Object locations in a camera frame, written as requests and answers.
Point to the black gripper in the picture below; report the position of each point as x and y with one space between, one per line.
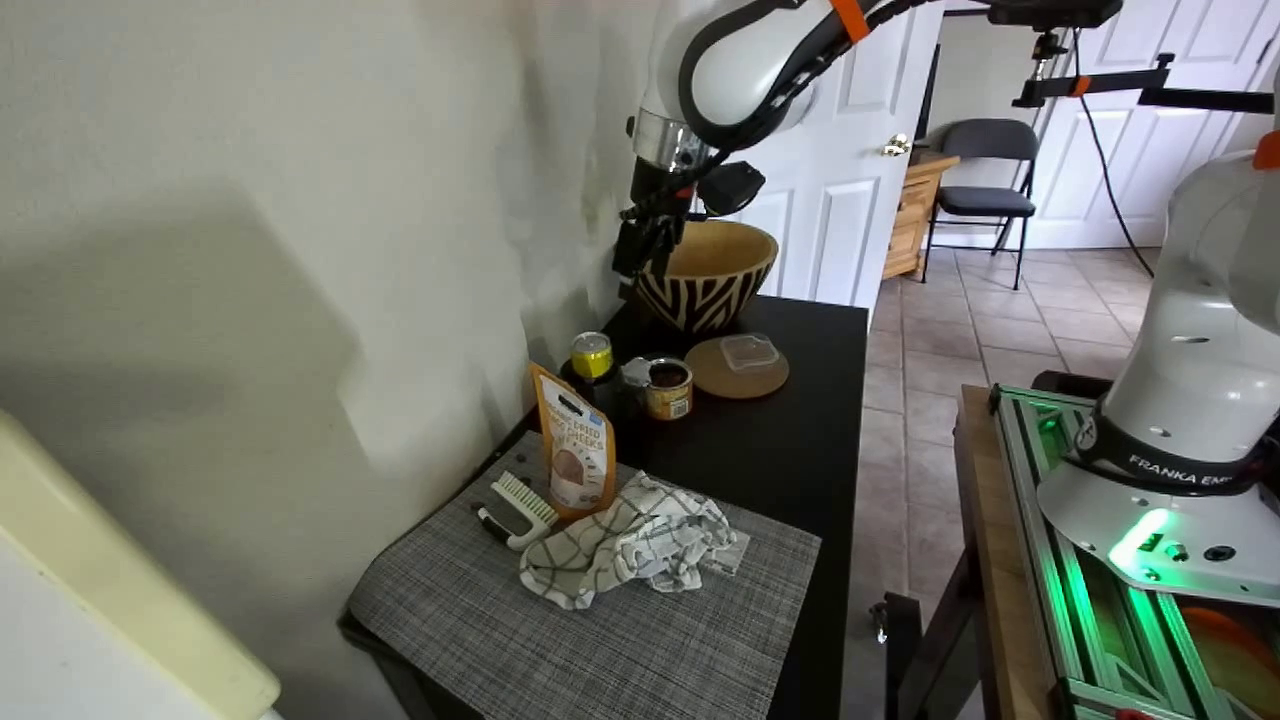
658 202

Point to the black side table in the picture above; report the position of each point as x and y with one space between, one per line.
787 454

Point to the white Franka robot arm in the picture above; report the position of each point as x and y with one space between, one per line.
1203 360

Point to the white checked dish cloth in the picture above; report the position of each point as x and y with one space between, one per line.
642 542

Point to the yellow and black drink can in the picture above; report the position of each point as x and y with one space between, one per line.
594 355

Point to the clear square plastic lid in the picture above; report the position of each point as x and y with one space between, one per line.
748 355

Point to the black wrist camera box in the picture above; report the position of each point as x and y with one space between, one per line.
734 186

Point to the orange nut can with foil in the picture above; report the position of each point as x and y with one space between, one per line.
669 389

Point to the black camera boom stand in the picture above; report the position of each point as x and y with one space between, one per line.
1104 81

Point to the orange snack pouch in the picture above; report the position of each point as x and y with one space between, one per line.
577 446

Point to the grey woven placemat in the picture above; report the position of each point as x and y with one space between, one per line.
600 642

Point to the white closet doors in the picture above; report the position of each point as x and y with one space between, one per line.
1175 173

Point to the white panel door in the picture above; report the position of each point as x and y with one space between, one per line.
833 173

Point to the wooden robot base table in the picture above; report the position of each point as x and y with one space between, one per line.
994 560

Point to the black folding chair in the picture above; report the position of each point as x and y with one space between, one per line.
984 202

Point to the brown patterned wooden bowl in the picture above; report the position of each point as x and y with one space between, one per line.
712 274

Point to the white plastic object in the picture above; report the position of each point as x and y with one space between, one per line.
520 505

